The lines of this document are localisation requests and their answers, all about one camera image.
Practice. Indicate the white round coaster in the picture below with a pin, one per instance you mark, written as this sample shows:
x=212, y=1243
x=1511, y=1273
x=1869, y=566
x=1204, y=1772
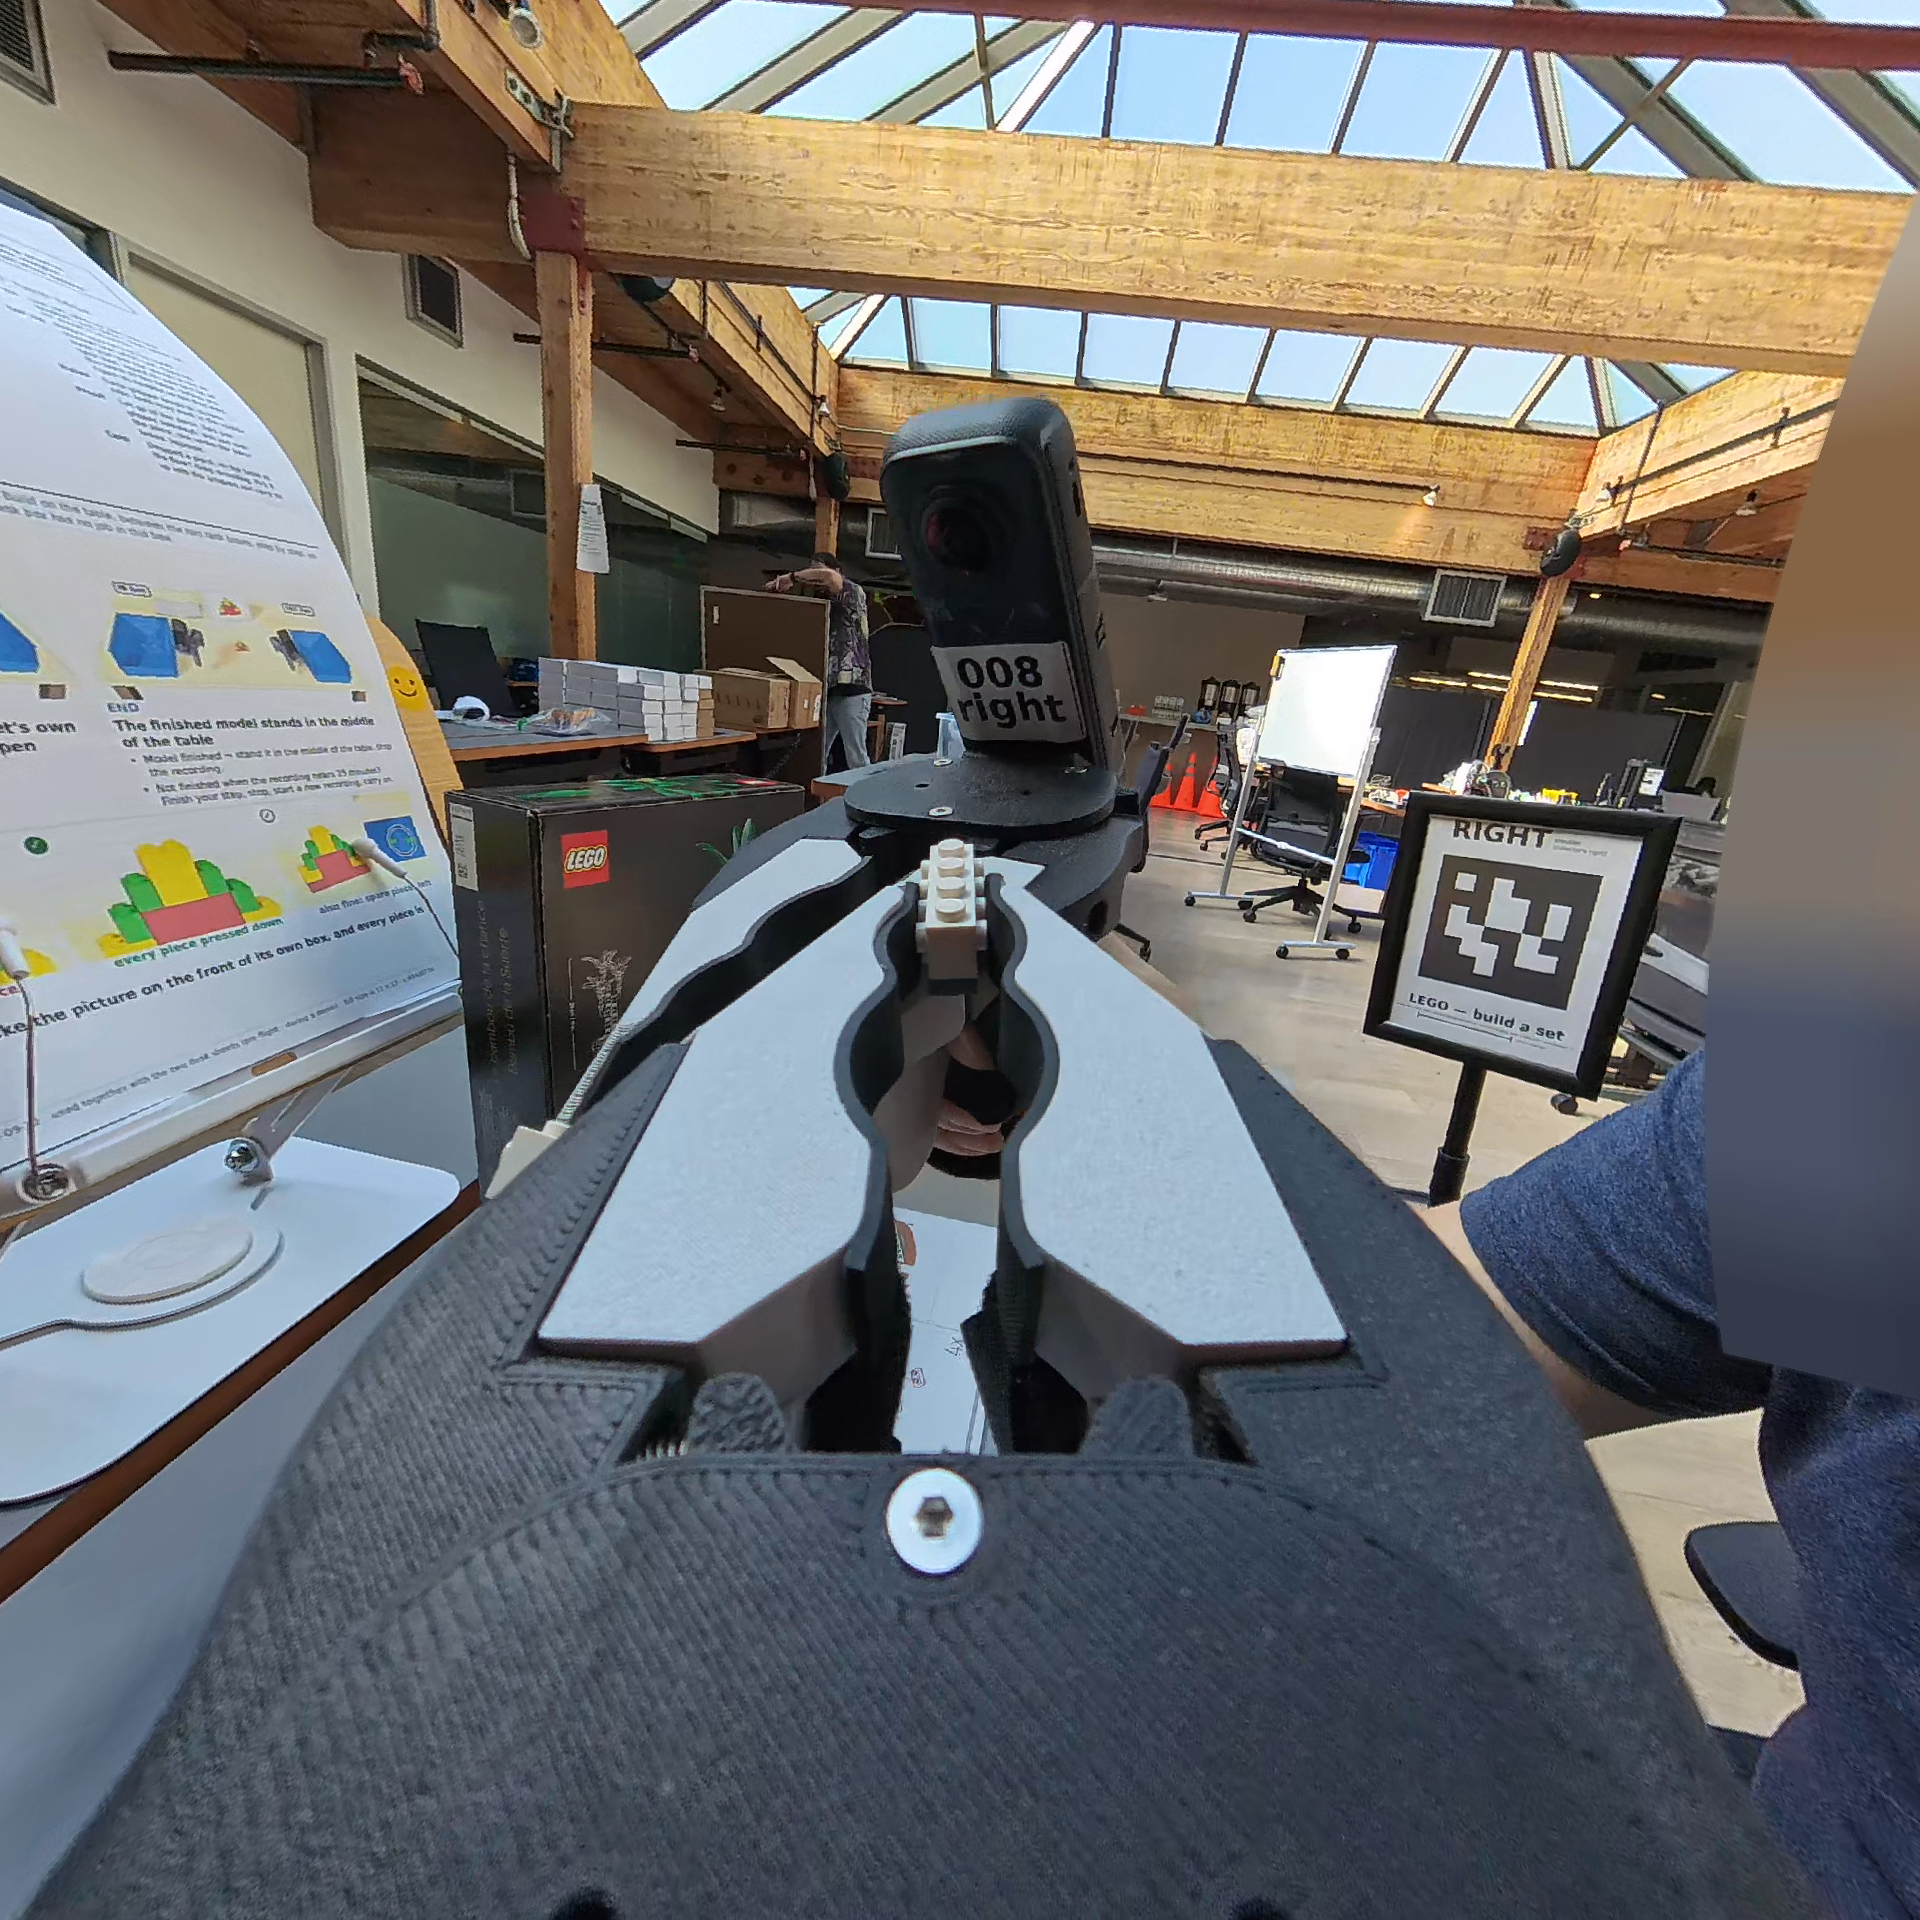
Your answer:
x=165, y=1260

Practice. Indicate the wooden smiley board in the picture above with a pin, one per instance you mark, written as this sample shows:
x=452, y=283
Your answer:
x=405, y=690

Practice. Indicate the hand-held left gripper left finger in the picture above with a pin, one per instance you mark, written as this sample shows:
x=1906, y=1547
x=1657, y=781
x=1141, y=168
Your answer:
x=721, y=1201

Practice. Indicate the grey white lego strip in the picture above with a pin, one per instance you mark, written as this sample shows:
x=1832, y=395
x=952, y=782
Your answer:
x=957, y=922

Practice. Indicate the black framed marker sign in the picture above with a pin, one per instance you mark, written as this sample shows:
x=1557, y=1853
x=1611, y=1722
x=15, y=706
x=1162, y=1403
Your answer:
x=1515, y=945

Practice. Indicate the white instruction poster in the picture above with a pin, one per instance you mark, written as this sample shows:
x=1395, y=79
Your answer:
x=195, y=601

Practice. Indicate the black stool seat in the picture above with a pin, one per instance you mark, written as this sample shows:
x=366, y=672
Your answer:
x=1749, y=1591

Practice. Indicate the black mesh chair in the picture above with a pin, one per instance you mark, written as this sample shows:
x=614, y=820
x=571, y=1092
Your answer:
x=465, y=660

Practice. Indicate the cardboard box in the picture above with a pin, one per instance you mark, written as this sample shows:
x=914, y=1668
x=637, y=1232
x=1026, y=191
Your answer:
x=758, y=699

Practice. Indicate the black office chair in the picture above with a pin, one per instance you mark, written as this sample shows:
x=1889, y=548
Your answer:
x=1298, y=825

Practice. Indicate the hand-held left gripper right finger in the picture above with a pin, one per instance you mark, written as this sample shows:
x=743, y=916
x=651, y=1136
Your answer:
x=1154, y=1201

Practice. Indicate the white poster stand base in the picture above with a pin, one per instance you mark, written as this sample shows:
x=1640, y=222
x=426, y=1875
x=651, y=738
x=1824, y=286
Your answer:
x=345, y=1244

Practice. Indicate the blue bin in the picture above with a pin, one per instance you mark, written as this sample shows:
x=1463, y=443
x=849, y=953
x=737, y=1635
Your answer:
x=1364, y=862

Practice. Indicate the operator in blue clothing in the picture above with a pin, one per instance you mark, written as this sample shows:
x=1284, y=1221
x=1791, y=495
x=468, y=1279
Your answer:
x=1844, y=1575

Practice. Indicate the black lego box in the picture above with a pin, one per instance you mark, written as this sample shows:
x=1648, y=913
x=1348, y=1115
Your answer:
x=601, y=931

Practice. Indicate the stack of white boxes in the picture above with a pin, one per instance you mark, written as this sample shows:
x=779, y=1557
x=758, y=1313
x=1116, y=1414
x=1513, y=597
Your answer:
x=622, y=699

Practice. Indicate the paper notice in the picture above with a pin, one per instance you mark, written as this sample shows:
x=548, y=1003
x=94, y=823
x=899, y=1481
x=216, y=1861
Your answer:
x=592, y=528

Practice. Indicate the wooden table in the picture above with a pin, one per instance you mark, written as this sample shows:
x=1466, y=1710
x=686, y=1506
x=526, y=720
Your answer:
x=601, y=746

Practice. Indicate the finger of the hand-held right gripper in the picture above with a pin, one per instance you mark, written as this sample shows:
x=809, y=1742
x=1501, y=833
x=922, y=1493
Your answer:
x=751, y=931

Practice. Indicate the orange traffic cone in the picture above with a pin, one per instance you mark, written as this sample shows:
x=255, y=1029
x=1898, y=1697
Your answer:
x=1178, y=789
x=1210, y=798

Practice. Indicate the rolling whiteboard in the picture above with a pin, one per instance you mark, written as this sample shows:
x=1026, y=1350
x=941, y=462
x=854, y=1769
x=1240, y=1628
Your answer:
x=1328, y=712

